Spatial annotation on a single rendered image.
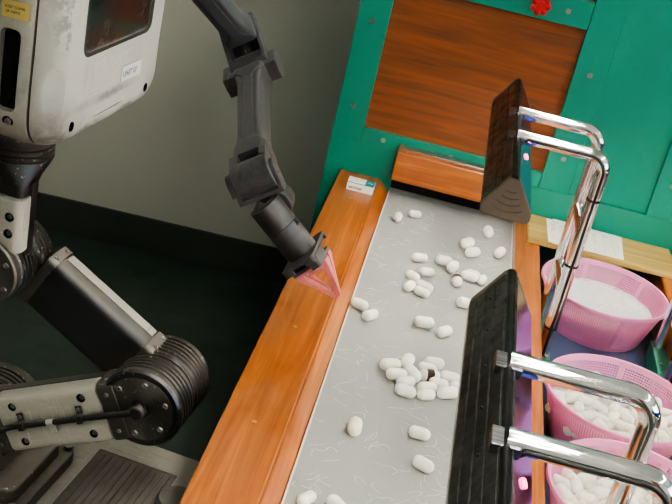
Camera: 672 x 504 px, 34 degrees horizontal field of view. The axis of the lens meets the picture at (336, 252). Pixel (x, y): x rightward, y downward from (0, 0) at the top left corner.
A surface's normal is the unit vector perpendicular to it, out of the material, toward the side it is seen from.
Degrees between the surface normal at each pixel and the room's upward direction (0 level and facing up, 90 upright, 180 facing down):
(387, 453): 0
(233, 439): 0
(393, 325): 0
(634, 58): 90
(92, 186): 90
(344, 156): 90
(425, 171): 90
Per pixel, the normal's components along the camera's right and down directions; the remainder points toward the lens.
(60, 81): 0.37, 0.58
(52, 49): 0.25, 0.47
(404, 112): -0.16, 0.39
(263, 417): 0.21, -0.88
